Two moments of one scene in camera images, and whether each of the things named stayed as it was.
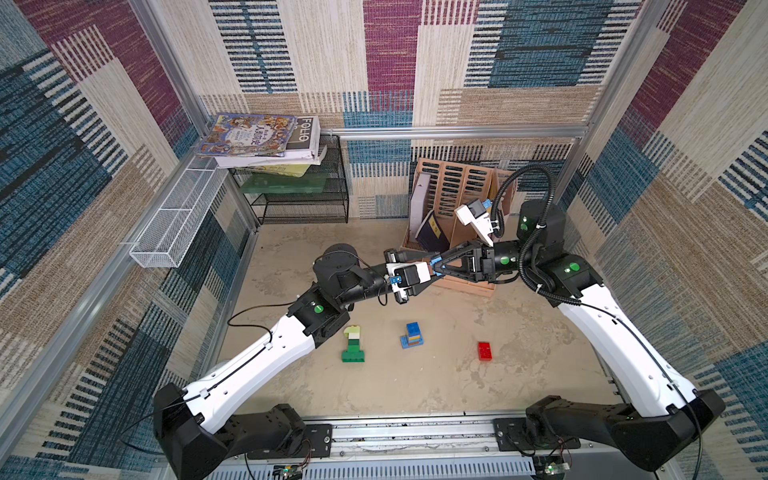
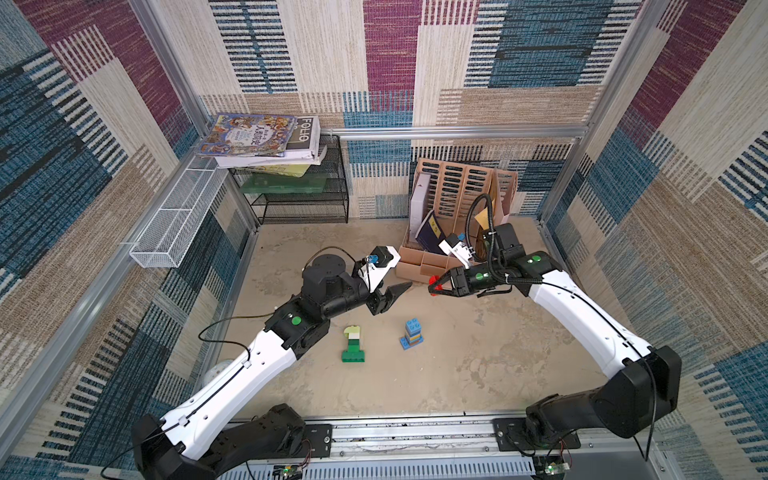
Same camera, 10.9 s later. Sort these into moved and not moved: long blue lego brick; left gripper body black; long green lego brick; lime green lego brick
Moved: left gripper body black
Not moved: lime green lego brick; long green lego brick; long blue lego brick
